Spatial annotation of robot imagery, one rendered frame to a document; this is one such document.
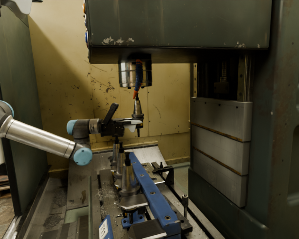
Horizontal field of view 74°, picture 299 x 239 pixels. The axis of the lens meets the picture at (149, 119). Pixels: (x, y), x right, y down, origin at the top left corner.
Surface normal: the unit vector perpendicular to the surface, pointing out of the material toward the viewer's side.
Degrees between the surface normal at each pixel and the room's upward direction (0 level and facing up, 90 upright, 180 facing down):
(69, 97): 90
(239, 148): 90
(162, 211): 0
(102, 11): 90
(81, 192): 24
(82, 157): 90
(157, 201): 0
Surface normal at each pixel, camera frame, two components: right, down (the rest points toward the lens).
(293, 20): 0.29, 0.16
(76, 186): 0.08, -0.83
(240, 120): -0.96, 0.08
